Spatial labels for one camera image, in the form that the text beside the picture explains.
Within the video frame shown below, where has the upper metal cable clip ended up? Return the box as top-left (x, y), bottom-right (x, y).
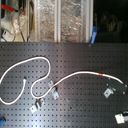
top-left (48, 80), bottom-right (59, 100)

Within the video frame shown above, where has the lower metal cable clip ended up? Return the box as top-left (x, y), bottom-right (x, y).
top-left (30, 98), bottom-right (45, 113)

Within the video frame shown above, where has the metal cable clip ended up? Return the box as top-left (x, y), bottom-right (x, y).
top-left (30, 98), bottom-right (45, 113)
top-left (48, 80), bottom-right (59, 100)

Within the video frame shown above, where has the white connector block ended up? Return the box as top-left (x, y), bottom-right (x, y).
top-left (115, 114), bottom-right (128, 124)

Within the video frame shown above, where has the blue object bottom left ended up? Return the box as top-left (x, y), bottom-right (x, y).
top-left (0, 116), bottom-right (6, 125)

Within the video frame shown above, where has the blue clamp handle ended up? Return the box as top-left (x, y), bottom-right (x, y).
top-left (90, 26), bottom-right (98, 44)

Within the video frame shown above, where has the white device with red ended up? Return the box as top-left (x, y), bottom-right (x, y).
top-left (1, 29), bottom-right (15, 42)

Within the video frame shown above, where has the white cable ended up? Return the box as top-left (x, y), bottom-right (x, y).
top-left (0, 56), bottom-right (128, 106)

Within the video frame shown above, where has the black cable end mount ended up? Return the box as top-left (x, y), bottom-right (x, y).
top-left (103, 80), bottom-right (127, 98)

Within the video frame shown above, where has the clear plastic bin right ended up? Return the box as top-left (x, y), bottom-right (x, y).
top-left (61, 0), bottom-right (86, 42)

